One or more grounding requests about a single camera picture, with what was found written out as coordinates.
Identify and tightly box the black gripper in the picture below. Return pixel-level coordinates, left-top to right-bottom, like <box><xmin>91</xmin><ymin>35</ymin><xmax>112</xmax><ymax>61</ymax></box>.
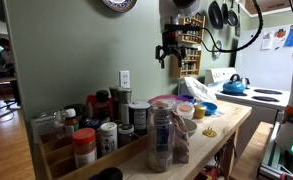
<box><xmin>155</xmin><ymin>32</ymin><xmax>188</xmax><ymax>69</ymax></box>

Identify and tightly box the clear round lunch box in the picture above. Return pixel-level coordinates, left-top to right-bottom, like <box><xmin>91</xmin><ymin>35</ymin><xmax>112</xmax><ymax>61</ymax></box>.
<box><xmin>176</xmin><ymin>101</ymin><xmax>196</xmax><ymax>120</ymax></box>

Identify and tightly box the blue bowl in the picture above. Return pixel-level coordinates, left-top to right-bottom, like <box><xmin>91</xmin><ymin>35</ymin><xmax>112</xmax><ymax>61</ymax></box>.
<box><xmin>198</xmin><ymin>101</ymin><xmax>219</xmax><ymax>117</ymax></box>

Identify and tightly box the grey white ceramic bowl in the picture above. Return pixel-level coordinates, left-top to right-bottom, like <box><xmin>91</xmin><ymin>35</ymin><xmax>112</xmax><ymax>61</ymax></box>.
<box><xmin>182</xmin><ymin>118</ymin><xmax>198</xmax><ymax>138</ymax></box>

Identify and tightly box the red box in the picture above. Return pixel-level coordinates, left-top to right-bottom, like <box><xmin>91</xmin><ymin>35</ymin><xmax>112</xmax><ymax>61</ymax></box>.
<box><xmin>85</xmin><ymin>94</ymin><xmax>99</xmax><ymax>119</ymax></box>

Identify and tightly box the white labelled box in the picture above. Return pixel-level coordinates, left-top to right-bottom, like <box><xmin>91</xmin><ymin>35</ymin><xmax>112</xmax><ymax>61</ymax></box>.
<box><xmin>30</xmin><ymin>114</ymin><xmax>59</xmax><ymax>144</ymax></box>

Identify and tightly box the pink red plastic lid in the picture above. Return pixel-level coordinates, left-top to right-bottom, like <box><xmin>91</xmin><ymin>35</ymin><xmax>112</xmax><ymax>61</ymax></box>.
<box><xmin>148</xmin><ymin>94</ymin><xmax>180</xmax><ymax>104</ymax></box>

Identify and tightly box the blue plastic cup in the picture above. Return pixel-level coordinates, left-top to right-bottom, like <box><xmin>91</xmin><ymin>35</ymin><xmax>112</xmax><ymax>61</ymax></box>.
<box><xmin>177</xmin><ymin>94</ymin><xmax>197</xmax><ymax>105</ymax></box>

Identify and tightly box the white electric stove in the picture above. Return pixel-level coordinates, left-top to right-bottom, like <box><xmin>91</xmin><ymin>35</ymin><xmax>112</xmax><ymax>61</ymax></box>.
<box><xmin>204</xmin><ymin>67</ymin><xmax>291</xmax><ymax>158</ymax></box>

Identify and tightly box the orange plastic cup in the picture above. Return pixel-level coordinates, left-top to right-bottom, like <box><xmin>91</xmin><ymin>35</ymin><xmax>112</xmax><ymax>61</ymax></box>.
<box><xmin>179</xmin><ymin>104</ymin><xmax>193</xmax><ymax>114</ymax></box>

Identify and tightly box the black hanging frying pan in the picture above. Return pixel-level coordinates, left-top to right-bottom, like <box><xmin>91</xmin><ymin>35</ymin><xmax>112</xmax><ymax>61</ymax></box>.
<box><xmin>221</xmin><ymin>0</ymin><xmax>230</xmax><ymax>25</ymax></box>
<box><xmin>227</xmin><ymin>0</ymin><xmax>240</xmax><ymax>28</ymax></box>
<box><xmin>208</xmin><ymin>0</ymin><xmax>224</xmax><ymax>30</ymax></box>

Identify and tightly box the yellow gold cup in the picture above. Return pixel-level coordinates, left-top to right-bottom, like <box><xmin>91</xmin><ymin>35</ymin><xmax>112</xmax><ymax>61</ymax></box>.
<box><xmin>193</xmin><ymin>104</ymin><xmax>208</xmax><ymax>120</ymax></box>

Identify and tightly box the steel pepper grinder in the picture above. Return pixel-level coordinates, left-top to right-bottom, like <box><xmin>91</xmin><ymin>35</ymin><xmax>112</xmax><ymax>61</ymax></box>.
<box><xmin>115</xmin><ymin>87</ymin><xmax>133</xmax><ymax>124</ymax></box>

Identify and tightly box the dark blue canister white text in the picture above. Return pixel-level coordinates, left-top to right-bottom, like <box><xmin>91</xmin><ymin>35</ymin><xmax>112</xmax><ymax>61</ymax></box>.
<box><xmin>128</xmin><ymin>101</ymin><xmax>151</xmax><ymax>136</ymax></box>

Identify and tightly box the dark pepper grinder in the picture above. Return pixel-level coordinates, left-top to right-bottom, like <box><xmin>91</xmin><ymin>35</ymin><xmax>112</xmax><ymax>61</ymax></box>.
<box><xmin>109</xmin><ymin>86</ymin><xmax>120</xmax><ymax>121</ymax></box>

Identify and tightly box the white paper napkin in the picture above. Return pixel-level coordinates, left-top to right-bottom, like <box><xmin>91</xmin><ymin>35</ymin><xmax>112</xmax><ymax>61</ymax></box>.
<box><xmin>205</xmin><ymin>109</ymin><xmax>226</xmax><ymax>118</ymax></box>

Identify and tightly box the red bottle black cap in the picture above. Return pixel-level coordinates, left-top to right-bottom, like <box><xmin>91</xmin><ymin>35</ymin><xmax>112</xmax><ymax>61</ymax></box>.
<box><xmin>94</xmin><ymin>89</ymin><xmax>113</xmax><ymax>123</ymax></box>

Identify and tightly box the printed snack bag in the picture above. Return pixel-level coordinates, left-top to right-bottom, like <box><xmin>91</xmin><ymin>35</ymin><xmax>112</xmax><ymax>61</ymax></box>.
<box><xmin>170</xmin><ymin>110</ymin><xmax>191</xmax><ymax>164</ymax></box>

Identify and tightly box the tall clear jar blue label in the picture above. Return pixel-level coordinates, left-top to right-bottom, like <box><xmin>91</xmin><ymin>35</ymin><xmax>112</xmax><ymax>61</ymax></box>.
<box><xmin>146</xmin><ymin>101</ymin><xmax>174</xmax><ymax>173</ymax></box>

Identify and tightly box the gold metal hook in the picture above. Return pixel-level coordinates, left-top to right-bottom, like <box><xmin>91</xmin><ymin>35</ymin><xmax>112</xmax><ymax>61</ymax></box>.
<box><xmin>201</xmin><ymin>126</ymin><xmax>218</xmax><ymax>138</ymax></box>

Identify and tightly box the dark lid glass jar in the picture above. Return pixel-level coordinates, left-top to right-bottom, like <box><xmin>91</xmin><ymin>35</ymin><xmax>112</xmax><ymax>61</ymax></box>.
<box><xmin>117</xmin><ymin>123</ymin><xmax>135</xmax><ymax>148</ymax></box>

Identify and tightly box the white paper sheet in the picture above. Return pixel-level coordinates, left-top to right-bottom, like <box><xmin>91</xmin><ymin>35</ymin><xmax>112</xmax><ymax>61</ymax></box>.
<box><xmin>261</xmin><ymin>30</ymin><xmax>274</xmax><ymax>51</ymax></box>

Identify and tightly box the white refrigerator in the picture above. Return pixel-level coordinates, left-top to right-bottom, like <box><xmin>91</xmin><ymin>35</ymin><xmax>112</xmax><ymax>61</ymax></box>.
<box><xmin>235</xmin><ymin>23</ymin><xmax>293</xmax><ymax>92</ymax></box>

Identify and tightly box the white spice shaker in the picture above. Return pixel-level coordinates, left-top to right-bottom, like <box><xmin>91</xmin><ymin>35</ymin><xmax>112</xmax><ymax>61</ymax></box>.
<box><xmin>99</xmin><ymin>121</ymin><xmax>119</xmax><ymax>156</ymax></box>

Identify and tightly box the dark blue lid jar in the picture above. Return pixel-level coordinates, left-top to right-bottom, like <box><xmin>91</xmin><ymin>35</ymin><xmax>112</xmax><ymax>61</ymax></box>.
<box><xmin>82</xmin><ymin>118</ymin><xmax>102</xmax><ymax>131</ymax></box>

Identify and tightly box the paper with orange picture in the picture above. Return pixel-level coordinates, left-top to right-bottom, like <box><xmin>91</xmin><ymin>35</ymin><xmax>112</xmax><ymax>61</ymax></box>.
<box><xmin>273</xmin><ymin>28</ymin><xmax>288</xmax><ymax>48</ymax></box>

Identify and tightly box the white cap brown bottle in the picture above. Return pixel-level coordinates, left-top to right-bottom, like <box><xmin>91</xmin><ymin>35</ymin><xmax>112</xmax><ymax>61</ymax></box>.
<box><xmin>63</xmin><ymin>108</ymin><xmax>80</xmax><ymax>138</ymax></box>

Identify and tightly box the blue paper sheet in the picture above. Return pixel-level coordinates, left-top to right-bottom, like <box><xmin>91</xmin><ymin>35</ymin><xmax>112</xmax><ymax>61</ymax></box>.
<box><xmin>283</xmin><ymin>23</ymin><xmax>293</xmax><ymax>48</ymax></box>

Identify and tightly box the orange lid spice jar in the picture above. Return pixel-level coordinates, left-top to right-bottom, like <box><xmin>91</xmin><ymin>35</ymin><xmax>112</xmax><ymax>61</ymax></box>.
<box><xmin>71</xmin><ymin>127</ymin><xmax>98</xmax><ymax>169</ymax></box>

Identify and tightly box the wooden spice tray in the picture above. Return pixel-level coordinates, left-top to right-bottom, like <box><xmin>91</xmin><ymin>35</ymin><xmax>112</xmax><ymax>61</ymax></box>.
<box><xmin>39</xmin><ymin>128</ymin><xmax>150</xmax><ymax>180</ymax></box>

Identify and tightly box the clear glass jar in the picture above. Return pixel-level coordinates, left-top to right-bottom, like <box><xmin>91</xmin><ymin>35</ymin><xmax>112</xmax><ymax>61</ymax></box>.
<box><xmin>54</xmin><ymin>109</ymin><xmax>67</xmax><ymax>139</ymax></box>

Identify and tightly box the person in grey shirt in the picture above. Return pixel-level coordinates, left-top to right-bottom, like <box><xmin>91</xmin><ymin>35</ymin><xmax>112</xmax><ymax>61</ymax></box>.
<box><xmin>0</xmin><ymin>37</ymin><xmax>22</xmax><ymax>104</ymax></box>

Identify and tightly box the small blue wall plate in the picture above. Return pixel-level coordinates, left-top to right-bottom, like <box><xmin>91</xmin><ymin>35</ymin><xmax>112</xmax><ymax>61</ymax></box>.
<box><xmin>212</xmin><ymin>39</ymin><xmax>223</xmax><ymax>60</ymax></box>

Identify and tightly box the white wall outlet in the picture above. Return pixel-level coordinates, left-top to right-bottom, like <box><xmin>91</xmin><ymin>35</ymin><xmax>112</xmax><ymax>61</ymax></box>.
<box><xmin>119</xmin><ymin>70</ymin><xmax>131</xmax><ymax>89</ymax></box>

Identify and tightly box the decorative patterned wall plate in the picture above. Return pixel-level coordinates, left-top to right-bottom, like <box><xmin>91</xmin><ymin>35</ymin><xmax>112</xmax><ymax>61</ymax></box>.
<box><xmin>101</xmin><ymin>0</ymin><xmax>138</xmax><ymax>14</ymax></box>

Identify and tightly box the blue kettle black handle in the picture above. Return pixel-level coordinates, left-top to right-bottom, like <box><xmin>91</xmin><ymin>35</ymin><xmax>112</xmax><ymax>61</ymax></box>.
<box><xmin>222</xmin><ymin>73</ymin><xmax>251</xmax><ymax>95</ymax></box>

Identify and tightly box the aluminium robot frame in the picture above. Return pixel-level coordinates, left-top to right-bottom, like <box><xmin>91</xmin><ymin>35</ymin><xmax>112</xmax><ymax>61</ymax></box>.
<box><xmin>257</xmin><ymin>123</ymin><xmax>293</xmax><ymax>180</ymax></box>

